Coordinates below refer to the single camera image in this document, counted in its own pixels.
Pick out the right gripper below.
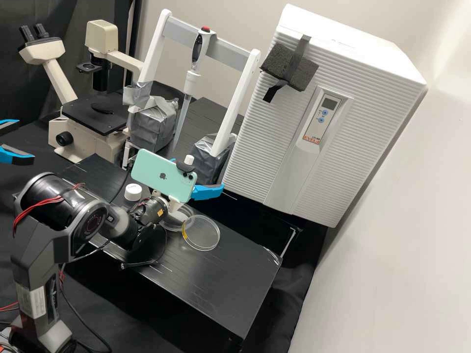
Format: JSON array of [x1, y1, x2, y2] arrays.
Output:
[[167, 182, 226, 222]]

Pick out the white-capped bottle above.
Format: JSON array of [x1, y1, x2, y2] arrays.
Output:
[[124, 183, 144, 203]]

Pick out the grey taped block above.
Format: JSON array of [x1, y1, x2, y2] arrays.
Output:
[[127, 82, 179, 153], [191, 133, 237, 185]]

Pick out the petri dish lid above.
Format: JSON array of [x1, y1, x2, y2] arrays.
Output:
[[181, 214, 221, 252]]

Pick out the petri dish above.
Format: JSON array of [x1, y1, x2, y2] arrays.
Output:
[[161, 203, 196, 233]]

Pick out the cream microscope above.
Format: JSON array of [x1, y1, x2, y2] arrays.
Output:
[[18, 20, 149, 163]]

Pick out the white pipette stand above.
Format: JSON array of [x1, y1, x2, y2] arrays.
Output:
[[127, 8, 262, 158]]

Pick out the incubator door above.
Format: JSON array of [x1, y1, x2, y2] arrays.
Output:
[[222, 25, 430, 229]]

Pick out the pipette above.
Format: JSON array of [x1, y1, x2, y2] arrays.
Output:
[[172, 26, 217, 152]]

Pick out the white incubator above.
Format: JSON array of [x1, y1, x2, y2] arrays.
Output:
[[273, 3, 430, 90]]

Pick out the right wrist camera phone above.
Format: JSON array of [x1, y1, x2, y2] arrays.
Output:
[[131, 148, 199, 203]]

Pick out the black cable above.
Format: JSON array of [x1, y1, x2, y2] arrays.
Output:
[[58, 270, 112, 353], [118, 223, 169, 270]]

